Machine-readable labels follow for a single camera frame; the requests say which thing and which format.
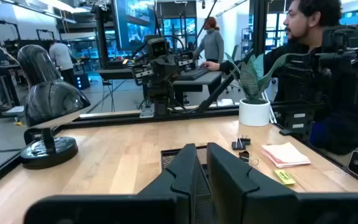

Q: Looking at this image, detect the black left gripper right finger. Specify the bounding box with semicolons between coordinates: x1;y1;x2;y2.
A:
206;142;358;224

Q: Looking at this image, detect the box with blue lights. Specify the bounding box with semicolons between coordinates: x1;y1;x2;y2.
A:
75;73;91;91

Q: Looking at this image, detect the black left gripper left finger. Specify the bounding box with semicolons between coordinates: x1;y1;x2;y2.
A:
23;143;198;224

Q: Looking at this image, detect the black keyboard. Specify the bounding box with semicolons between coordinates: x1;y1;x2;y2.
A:
177;67;211;82

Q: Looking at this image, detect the black mesh desk organizer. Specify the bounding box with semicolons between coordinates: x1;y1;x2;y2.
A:
160;144;213;224

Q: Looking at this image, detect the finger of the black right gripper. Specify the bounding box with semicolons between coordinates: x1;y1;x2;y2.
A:
150;58;167;82
165;56;180;80

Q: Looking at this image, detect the large display screen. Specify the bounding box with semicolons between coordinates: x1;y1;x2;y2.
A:
112;0;157;52

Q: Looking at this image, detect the person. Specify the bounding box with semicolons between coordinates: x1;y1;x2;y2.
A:
219;0;358;156
48;40;76;86
193;17;225;96

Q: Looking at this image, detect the person's hand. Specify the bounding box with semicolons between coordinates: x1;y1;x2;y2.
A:
200;60;221;72

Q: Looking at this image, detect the dark office desk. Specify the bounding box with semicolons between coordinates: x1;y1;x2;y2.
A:
97;67;223;106

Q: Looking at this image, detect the green plant in white pot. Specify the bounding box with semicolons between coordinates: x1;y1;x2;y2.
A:
224;52;288;128

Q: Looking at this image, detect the pink sticky notes pad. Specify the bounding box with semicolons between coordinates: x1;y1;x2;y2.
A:
260;142;312;169

